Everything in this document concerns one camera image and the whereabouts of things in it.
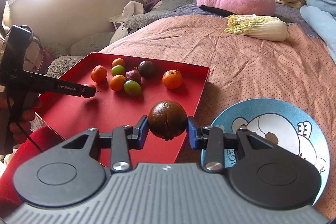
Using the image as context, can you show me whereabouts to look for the large dark brown tomato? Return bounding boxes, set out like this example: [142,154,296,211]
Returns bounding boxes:
[148,101,188,141]

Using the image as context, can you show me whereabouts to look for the green tomato front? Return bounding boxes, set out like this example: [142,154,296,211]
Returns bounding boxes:
[123,80,142,96]

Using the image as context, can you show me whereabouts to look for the green tomato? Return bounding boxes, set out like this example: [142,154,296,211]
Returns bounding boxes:
[123,80,142,96]
[110,65,126,76]

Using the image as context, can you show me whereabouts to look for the dark red plum fruit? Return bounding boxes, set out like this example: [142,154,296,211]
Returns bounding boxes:
[125,69,142,84]

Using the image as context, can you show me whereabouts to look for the orange tangerine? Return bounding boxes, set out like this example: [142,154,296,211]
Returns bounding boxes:
[162,70,183,89]
[91,65,107,84]

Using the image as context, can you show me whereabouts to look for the small red fruit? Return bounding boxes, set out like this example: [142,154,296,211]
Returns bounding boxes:
[83,84,100,92]

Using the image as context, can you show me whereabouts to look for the person's left hand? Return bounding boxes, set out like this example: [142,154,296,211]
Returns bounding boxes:
[10,98,42,144]

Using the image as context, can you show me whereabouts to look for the red shallow tray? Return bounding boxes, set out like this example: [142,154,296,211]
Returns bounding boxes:
[37,53,210,166]

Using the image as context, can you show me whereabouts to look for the green tomato back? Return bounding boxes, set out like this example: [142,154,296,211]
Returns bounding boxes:
[110,65,126,76]

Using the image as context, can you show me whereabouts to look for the dark purple tomato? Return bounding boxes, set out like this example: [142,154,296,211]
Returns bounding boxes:
[137,60,155,78]

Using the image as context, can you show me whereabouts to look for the blue cartoon plate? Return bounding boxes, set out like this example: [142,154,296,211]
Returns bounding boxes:
[211,98,330,201]

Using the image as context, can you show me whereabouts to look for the small orange tomato back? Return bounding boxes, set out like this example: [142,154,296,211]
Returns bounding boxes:
[111,58,125,67]

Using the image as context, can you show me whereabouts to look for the pink dotted bedspread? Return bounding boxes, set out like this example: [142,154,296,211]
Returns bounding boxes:
[98,14,336,219]

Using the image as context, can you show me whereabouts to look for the white tote bag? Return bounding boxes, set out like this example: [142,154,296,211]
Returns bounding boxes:
[108,1,144,44]

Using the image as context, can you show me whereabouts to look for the napa cabbage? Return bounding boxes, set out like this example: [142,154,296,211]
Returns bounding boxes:
[224,15,287,42]

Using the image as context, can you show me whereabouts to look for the light blue blanket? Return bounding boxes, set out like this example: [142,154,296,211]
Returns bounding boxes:
[300,0,336,62]

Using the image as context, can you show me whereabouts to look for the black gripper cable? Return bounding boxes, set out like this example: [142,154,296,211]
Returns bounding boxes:
[4,25,44,154]

